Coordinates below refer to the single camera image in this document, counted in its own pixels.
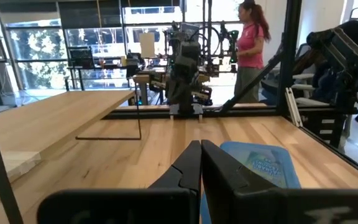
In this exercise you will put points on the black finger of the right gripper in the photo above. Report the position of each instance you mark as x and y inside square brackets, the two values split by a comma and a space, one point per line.
[187, 98]
[176, 98]

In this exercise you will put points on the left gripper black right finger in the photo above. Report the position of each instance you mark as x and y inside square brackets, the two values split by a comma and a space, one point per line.
[244, 202]

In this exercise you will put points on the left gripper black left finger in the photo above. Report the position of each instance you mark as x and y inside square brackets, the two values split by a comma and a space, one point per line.
[166, 202]

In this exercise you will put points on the blue translucent plastic pencil case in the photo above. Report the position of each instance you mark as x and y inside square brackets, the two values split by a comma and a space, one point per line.
[238, 151]

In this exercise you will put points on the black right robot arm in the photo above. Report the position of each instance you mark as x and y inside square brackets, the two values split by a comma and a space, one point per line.
[183, 68]

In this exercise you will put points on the background black robot arm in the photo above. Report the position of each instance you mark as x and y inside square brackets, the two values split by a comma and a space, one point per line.
[340, 56]

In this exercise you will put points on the background robot station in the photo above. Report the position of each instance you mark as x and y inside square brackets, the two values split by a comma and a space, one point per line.
[210, 37]

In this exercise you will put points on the person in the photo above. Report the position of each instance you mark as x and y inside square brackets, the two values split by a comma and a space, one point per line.
[250, 46]

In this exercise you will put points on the silver aluminium bar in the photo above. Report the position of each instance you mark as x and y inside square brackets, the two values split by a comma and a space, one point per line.
[293, 107]

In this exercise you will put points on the black background monitor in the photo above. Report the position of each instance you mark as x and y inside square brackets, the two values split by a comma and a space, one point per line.
[81, 57]

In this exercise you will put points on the wooden shelf with black legs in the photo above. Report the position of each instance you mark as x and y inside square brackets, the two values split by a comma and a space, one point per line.
[42, 124]

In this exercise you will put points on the black aluminium table frame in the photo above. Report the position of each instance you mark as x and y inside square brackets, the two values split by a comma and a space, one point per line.
[287, 62]

